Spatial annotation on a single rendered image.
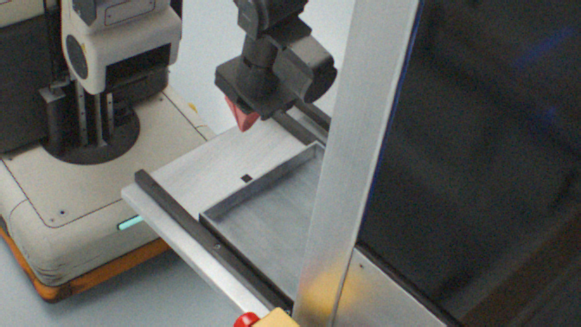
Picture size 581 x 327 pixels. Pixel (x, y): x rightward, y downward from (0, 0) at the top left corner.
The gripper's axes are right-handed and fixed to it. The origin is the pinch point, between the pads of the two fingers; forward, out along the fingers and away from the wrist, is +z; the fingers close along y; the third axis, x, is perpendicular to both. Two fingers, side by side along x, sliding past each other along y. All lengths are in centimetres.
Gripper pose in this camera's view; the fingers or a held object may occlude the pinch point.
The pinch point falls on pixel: (245, 125)
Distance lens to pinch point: 118.4
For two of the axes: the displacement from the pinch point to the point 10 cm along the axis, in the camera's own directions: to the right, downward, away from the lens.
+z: -2.0, 6.2, 7.6
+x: 7.2, -4.4, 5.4
